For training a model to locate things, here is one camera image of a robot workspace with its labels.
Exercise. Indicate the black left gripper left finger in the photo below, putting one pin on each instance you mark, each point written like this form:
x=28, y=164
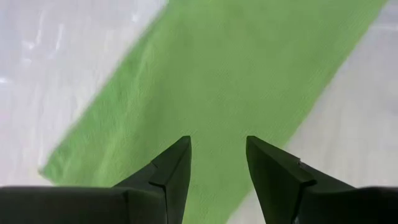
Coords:
x=168, y=193

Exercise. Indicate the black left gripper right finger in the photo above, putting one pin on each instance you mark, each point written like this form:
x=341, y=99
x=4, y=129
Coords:
x=280, y=193

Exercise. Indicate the green microfibre towel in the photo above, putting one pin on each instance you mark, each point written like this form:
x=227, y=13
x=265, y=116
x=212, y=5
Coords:
x=217, y=77

